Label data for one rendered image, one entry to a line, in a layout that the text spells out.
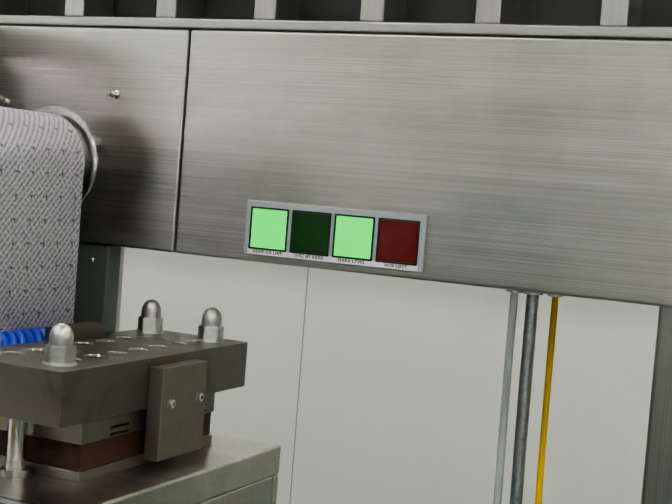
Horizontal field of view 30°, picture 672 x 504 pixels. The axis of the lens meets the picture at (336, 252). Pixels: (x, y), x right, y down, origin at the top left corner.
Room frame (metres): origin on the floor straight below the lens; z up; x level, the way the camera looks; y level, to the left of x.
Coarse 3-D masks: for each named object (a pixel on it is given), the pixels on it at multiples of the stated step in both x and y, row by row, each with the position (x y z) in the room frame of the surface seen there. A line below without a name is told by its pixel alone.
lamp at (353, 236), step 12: (336, 228) 1.57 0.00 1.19; (348, 228) 1.57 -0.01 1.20; (360, 228) 1.56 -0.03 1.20; (372, 228) 1.55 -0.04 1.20; (336, 240) 1.57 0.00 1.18; (348, 240) 1.57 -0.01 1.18; (360, 240) 1.56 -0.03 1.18; (336, 252) 1.57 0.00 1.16; (348, 252) 1.57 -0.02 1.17; (360, 252) 1.56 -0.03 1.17
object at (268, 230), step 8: (256, 208) 1.62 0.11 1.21; (256, 216) 1.62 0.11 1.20; (264, 216) 1.62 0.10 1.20; (272, 216) 1.61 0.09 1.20; (280, 216) 1.61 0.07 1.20; (256, 224) 1.62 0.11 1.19; (264, 224) 1.62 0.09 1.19; (272, 224) 1.61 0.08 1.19; (280, 224) 1.61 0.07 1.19; (256, 232) 1.62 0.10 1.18; (264, 232) 1.62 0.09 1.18; (272, 232) 1.61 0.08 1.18; (280, 232) 1.61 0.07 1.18; (256, 240) 1.62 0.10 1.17; (264, 240) 1.62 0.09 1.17; (272, 240) 1.61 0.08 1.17; (280, 240) 1.61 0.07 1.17; (272, 248) 1.61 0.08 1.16; (280, 248) 1.61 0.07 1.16
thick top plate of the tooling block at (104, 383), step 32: (32, 352) 1.42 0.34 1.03; (96, 352) 1.46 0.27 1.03; (128, 352) 1.48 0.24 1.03; (160, 352) 1.51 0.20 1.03; (192, 352) 1.54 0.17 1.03; (224, 352) 1.61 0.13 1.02; (0, 384) 1.34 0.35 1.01; (32, 384) 1.32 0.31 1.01; (64, 384) 1.31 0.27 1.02; (96, 384) 1.36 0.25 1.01; (128, 384) 1.42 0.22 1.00; (224, 384) 1.62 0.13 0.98; (0, 416) 1.34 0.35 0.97; (32, 416) 1.32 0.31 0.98; (64, 416) 1.31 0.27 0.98; (96, 416) 1.37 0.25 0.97
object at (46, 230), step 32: (0, 224) 1.50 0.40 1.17; (32, 224) 1.55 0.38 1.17; (64, 224) 1.61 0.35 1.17; (0, 256) 1.50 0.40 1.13; (32, 256) 1.56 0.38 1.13; (64, 256) 1.62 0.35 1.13; (0, 288) 1.51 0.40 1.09; (32, 288) 1.56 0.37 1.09; (64, 288) 1.62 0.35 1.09; (0, 320) 1.51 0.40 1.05; (32, 320) 1.57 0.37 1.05; (64, 320) 1.62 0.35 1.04
